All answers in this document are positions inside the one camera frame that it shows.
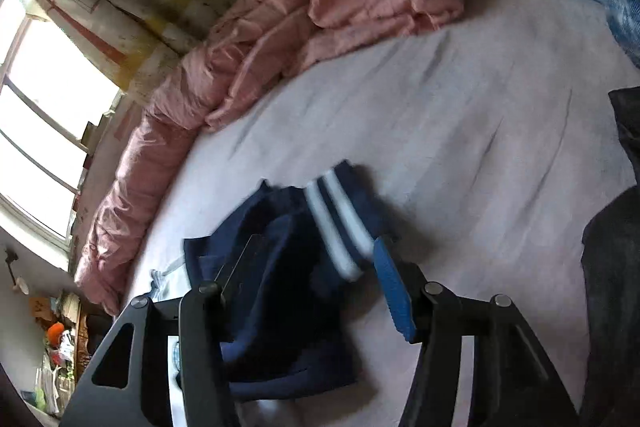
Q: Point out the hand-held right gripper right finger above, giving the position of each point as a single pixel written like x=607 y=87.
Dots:
x=395 y=287

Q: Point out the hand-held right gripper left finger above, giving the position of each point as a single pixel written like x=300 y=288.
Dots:
x=205 y=332

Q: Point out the white and navy striped jacket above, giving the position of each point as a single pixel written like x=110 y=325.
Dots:
x=280 y=257

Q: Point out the pile of dark clothes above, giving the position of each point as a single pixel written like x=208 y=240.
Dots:
x=615 y=282

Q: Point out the carved wooden table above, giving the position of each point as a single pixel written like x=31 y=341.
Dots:
x=92 y=332

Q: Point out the orange toy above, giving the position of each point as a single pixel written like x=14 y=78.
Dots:
x=55 y=332

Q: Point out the clear plastic bags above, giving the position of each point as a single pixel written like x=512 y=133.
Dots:
x=52 y=382

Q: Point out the white framed window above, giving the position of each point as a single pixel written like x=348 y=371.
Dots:
x=40 y=107

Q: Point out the patterned cream curtain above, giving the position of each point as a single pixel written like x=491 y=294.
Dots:
x=125 y=7

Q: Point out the wall hook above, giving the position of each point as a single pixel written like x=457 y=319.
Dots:
x=17 y=277

